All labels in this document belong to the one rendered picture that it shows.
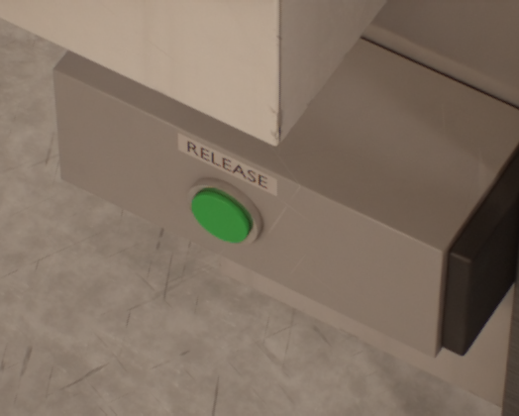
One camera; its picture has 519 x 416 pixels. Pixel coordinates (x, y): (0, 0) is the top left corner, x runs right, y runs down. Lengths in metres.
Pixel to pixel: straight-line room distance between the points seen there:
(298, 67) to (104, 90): 0.23
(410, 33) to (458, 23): 0.03
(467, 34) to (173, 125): 0.13
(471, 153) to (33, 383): 1.39
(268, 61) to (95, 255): 1.66
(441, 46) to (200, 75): 0.23
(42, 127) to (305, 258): 1.50
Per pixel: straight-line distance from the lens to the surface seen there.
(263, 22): 1.25
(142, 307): 2.88
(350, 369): 2.85
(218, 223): 1.51
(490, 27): 1.47
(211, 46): 1.28
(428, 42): 1.50
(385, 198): 1.47
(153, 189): 1.54
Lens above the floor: 2.36
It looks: 53 degrees down
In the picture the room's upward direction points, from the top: straight up
